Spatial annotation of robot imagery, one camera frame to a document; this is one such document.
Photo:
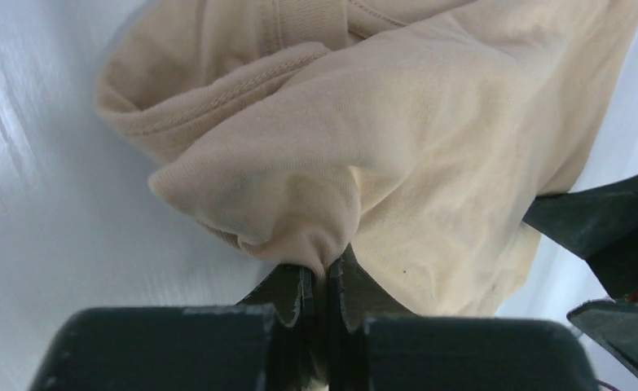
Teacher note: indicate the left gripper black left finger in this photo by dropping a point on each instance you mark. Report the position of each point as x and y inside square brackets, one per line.
[259, 343]

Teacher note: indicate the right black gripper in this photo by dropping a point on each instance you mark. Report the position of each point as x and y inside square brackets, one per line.
[600, 226]

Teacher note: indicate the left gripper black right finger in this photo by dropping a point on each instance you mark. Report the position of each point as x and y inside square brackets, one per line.
[375, 343]

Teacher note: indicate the beige t shirt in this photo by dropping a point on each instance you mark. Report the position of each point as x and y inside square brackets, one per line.
[417, 133]

